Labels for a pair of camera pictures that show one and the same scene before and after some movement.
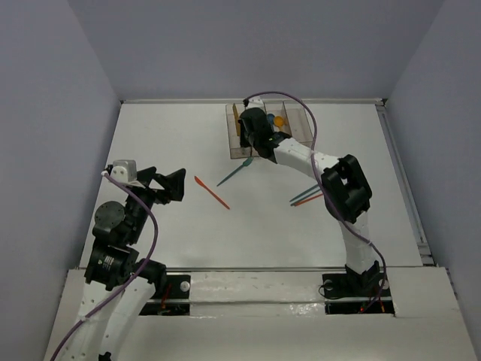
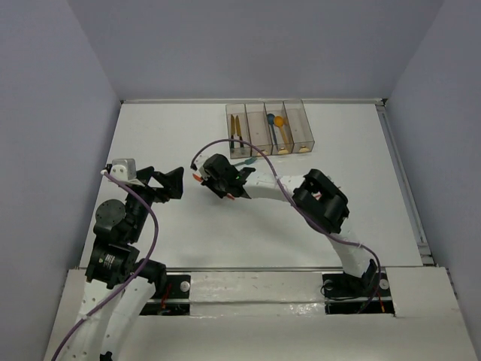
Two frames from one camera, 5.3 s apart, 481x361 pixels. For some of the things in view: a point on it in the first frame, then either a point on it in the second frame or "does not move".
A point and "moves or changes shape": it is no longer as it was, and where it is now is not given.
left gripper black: (152, 184) does not move
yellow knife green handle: (236, 116) moves or changes shape
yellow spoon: (278, 120) does not move
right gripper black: (243, 141) → (208, 183)
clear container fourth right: (299, 120) does not move
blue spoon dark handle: (270, 118) does not move
